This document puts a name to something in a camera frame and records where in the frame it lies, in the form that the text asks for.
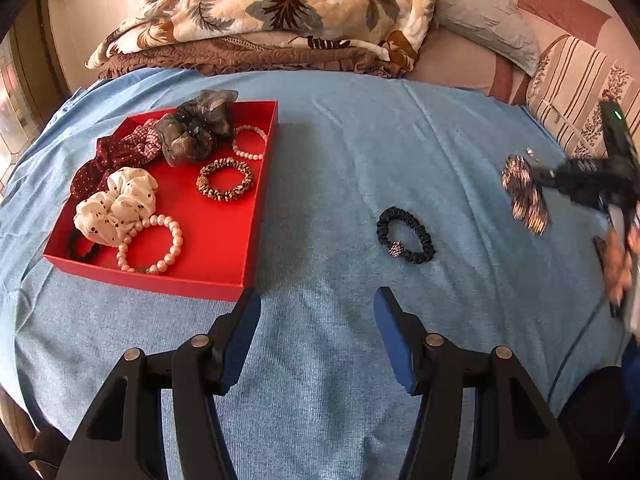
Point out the black scrunchie with sparkly bead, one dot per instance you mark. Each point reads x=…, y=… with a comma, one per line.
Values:
x=422, y=237

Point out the sequin bow hair clip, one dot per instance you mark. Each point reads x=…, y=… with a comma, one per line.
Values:
x=522, y=187

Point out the striped floral pillow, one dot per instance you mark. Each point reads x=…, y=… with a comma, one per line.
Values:
x=575, y=90

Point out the red white striped scrunchie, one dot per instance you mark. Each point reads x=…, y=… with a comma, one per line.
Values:
x=142, y=142

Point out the pink pillow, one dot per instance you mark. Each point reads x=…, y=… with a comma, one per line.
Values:
x=565, y=10

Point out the grey quilted pillow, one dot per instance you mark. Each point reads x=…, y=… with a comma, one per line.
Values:
x=485, y=25

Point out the white dotted scrunchie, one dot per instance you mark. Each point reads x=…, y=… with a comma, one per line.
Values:
x=115, y=205

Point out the floral leaf-print quilt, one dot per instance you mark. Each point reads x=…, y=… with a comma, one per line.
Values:
x=280, y=5

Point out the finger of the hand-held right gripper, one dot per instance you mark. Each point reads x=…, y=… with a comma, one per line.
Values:
x=555, y=177

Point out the red cardboard box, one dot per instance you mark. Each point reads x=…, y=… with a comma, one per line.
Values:
x=210, y=240

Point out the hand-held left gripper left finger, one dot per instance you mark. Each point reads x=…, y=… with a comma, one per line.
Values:
x=240, y=332

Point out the person's dark clothing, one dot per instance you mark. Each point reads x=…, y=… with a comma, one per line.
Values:
x=595, y=415

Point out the grey sheer scrunchie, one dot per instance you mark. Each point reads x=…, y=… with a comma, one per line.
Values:
x=195, y=125

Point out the person's right hand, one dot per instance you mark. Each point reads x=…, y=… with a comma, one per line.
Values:
x=617, y=265

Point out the dark red dotted scrunchie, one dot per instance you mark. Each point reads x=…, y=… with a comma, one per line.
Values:
x=85, y=182

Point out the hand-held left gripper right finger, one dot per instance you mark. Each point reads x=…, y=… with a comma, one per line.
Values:
x=395, y=335

